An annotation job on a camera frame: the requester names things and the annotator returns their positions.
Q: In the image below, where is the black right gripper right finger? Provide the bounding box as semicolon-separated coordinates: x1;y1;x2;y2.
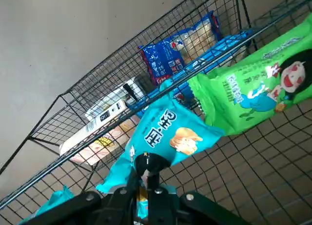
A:
146;153;247;225

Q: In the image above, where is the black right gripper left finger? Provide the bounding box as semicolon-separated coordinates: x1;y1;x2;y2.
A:
19;154;149;225

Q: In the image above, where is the teal chips bag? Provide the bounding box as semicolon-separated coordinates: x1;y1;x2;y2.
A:
18;184;75;225
95;79;225;220

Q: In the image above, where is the white printed box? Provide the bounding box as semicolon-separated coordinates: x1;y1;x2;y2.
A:
59;76;144;155

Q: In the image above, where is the green snack packet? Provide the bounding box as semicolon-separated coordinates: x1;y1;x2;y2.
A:
187;12;312;137

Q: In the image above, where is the blue cookie bag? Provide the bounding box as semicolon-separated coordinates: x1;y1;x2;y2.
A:
138;10;224;86

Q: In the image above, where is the long blue snack packet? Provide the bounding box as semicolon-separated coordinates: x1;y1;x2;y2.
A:
126;27;256;113

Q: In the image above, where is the black wire basket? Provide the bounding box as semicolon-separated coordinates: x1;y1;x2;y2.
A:
0;0;312;225

